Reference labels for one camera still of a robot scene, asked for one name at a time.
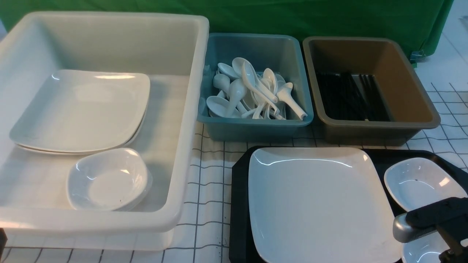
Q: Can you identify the white spoon front left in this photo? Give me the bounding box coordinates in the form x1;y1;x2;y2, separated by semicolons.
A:
206;96;241;118

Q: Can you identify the white ceramic spoon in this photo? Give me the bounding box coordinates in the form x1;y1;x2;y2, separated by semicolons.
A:
232;57;285;120

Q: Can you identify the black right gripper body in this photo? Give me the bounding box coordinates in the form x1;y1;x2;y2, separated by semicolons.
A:
393;197;468;263

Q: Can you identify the teal plastic bin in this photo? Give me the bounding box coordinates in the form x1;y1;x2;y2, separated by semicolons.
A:
197;33;314;143

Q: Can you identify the white plate in tub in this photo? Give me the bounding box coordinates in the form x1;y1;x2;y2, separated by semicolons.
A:
15;113;147;156
10;69;150;154

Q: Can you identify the large white square plate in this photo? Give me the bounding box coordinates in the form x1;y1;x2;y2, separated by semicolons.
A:
248;148;402;263

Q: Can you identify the white bowl in tub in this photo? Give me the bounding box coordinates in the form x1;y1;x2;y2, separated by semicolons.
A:
66;148;153;211

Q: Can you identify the pile of black chopsticks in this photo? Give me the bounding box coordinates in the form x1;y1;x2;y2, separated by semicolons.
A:
315;70;392;122

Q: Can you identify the white spoon far left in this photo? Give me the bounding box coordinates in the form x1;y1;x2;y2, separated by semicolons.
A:
213;73;247;114

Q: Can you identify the white spoon right handle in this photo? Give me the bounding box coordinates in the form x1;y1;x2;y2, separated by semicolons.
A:
276;82;307;120

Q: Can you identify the green cloth backdrop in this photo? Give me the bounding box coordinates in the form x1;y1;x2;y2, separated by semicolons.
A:
1;0;453;57

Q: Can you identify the white bowl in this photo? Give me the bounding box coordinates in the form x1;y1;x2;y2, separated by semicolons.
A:
401;232;463;263
384;157;467;211
66;148;153;211

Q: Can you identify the white grid tablecloth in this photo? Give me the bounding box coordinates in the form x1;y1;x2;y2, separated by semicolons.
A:
1;83;467;263

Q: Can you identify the brown plastic bin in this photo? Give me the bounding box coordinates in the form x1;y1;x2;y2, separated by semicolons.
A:
302;37;440;146

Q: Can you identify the lower white plate in tub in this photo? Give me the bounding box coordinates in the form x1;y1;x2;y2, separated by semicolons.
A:
15;113;147;156

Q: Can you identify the large white plastic tub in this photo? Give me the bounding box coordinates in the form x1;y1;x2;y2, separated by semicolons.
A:
0;11;209;251

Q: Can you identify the metal binder clip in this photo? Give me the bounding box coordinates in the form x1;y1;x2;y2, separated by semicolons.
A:
409;50;427;64

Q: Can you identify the black serving tray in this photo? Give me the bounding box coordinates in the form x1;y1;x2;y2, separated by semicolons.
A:
229;145;468;263

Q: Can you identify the top white plate in tub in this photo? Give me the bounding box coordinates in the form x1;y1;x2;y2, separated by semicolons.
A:
10;69;150;154

